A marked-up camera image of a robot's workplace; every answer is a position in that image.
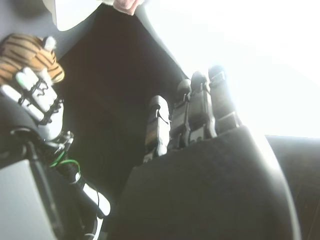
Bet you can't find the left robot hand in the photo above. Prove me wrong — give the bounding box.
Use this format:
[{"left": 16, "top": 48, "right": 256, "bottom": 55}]
[{"left": 0, "top": 65, "right": 301, "bottom": 240}]

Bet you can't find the orange striped tiger plush toy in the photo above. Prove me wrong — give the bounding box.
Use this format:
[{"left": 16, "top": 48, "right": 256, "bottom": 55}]
[{"left": 0, "top": 33, "right": 66, "bottom": 86}]

